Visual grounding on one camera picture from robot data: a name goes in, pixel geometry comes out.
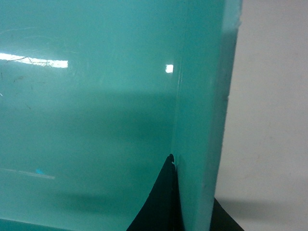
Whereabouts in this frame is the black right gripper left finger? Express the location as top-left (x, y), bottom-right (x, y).
top-left (127, 154), bottom-right (184, 231)

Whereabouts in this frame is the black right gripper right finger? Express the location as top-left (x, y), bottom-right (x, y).
top-left (210, 198), bottom-right (244, 231)

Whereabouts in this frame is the light teal plastic box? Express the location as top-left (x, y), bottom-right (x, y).
top-left (0, 0), bottom-right (243, 231)

